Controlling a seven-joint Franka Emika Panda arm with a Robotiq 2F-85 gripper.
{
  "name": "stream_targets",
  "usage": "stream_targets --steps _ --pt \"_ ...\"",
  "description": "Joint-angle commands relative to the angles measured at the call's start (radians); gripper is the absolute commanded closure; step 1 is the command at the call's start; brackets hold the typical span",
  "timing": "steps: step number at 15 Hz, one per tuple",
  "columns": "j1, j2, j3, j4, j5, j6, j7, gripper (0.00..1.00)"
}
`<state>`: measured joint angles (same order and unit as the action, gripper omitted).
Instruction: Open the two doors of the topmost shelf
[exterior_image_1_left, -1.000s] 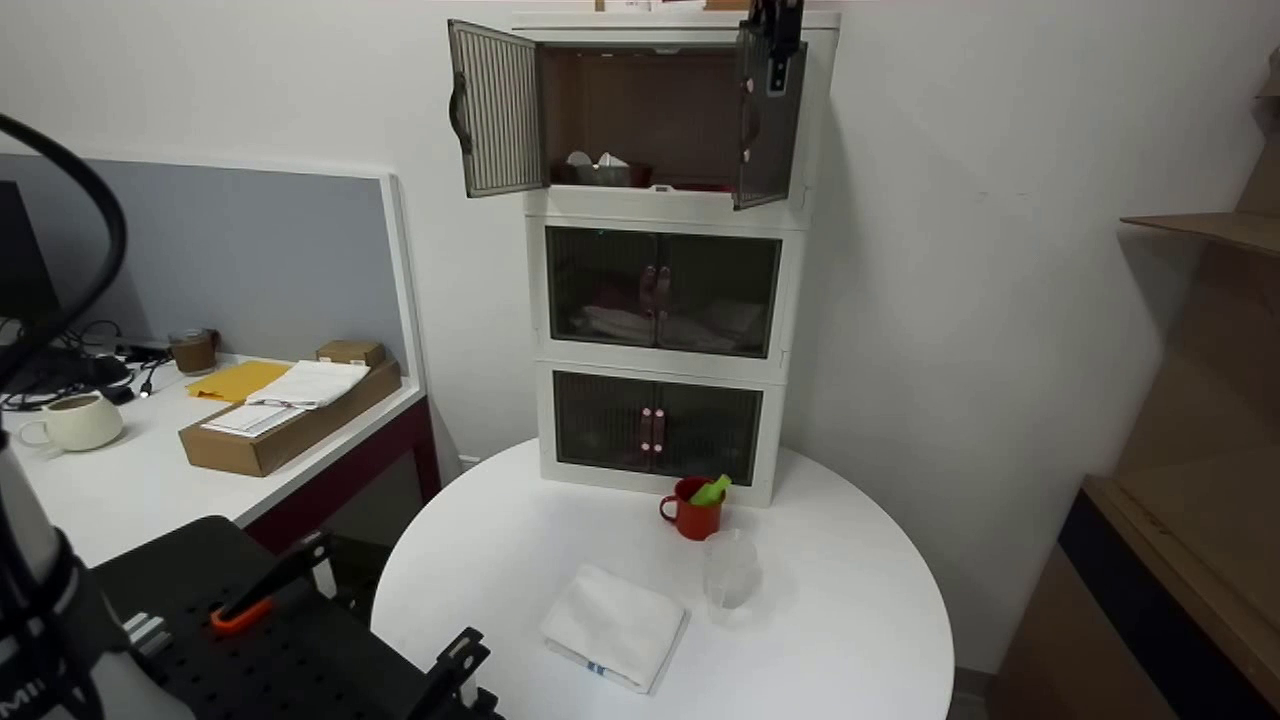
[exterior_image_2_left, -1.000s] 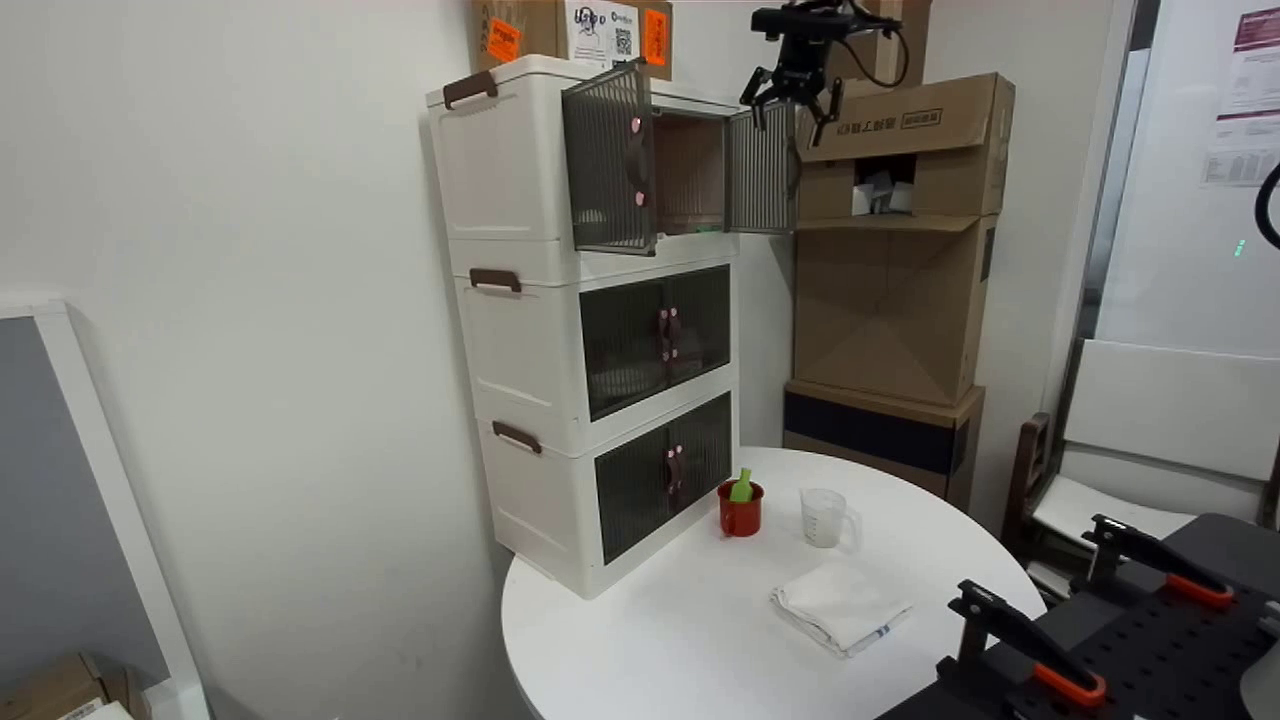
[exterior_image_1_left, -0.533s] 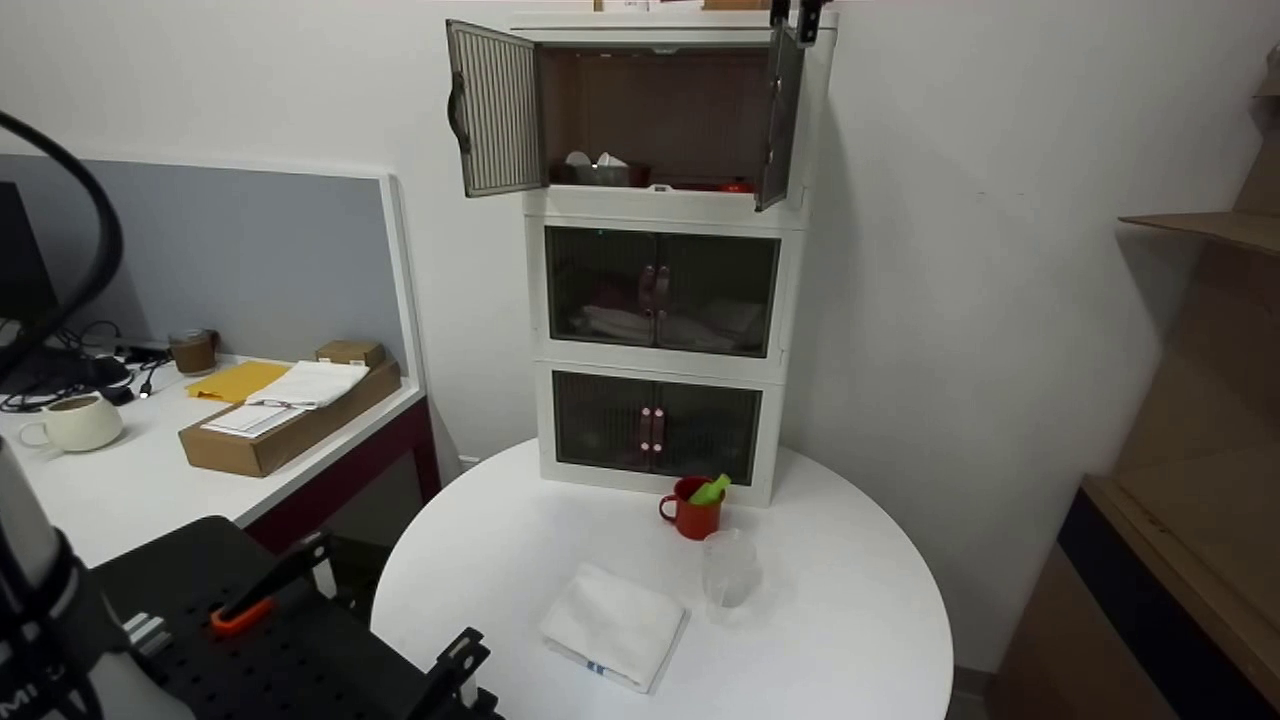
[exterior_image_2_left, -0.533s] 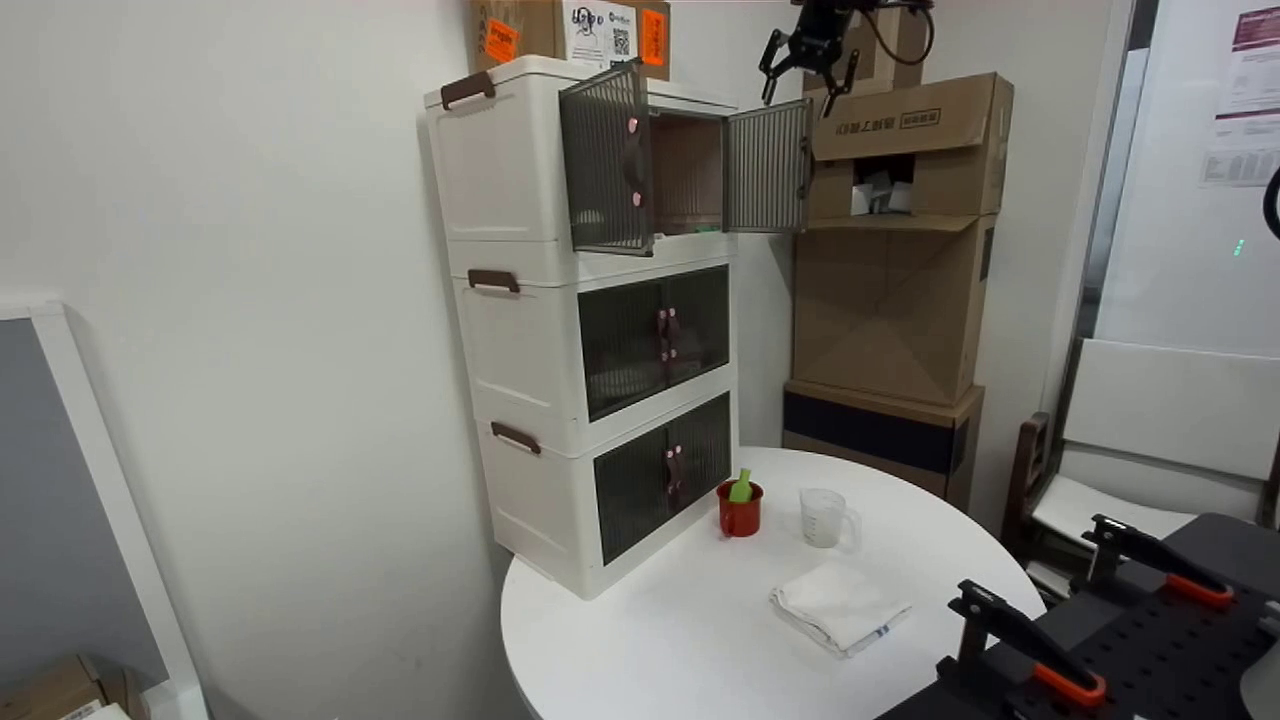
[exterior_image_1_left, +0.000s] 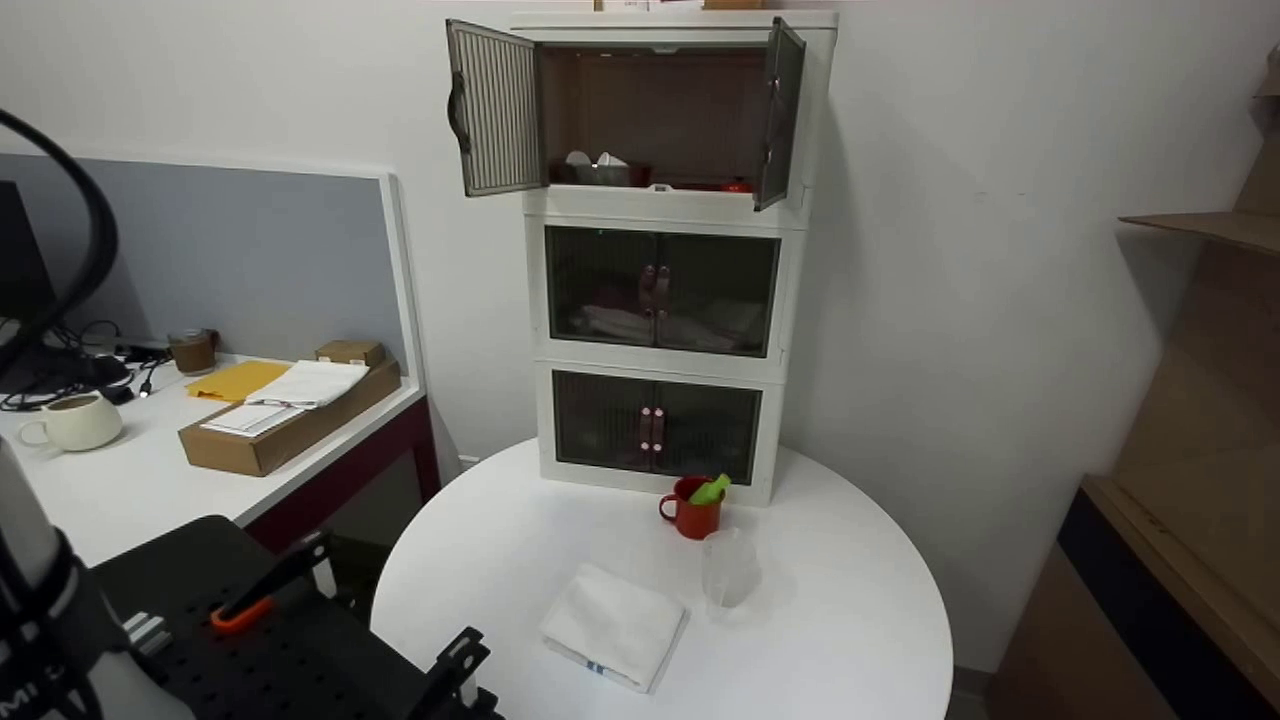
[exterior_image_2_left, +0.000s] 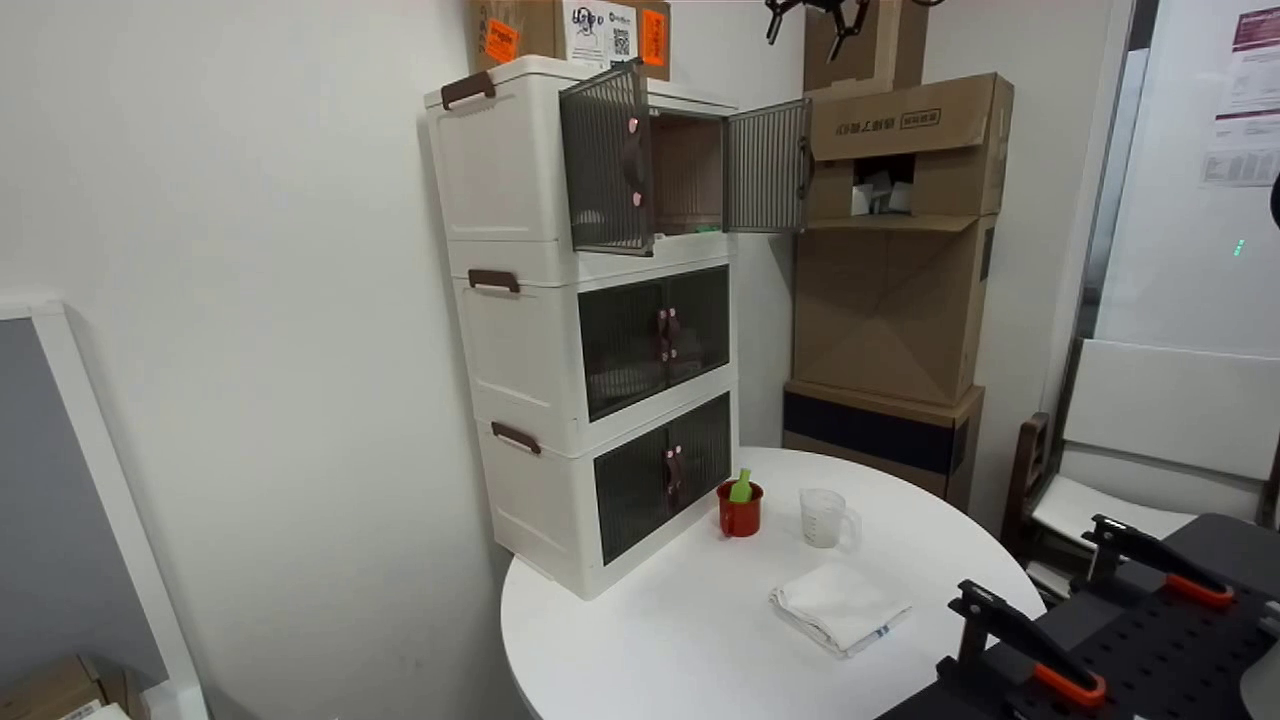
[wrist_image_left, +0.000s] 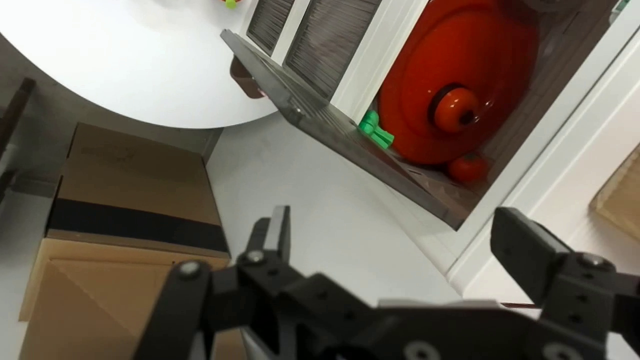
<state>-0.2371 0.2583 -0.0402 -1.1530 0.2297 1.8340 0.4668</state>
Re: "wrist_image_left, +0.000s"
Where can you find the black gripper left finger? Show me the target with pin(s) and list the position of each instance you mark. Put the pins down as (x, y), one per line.
(286, 272)

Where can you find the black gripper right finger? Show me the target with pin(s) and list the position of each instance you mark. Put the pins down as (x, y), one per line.
(533, 251)

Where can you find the white three-tier storage cabinet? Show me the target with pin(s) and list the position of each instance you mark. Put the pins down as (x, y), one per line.
(566, 152)

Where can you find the green plastic toy piece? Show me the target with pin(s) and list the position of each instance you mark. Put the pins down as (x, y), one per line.
(374, 131)

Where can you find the cardboard box with black band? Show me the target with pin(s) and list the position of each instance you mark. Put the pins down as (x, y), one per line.
(132, 193)

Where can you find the red round lidded pot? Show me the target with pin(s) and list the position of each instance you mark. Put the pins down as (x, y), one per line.
(460, 73)

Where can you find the large cardboard box with flap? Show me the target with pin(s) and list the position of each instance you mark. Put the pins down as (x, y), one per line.
(92, 300)

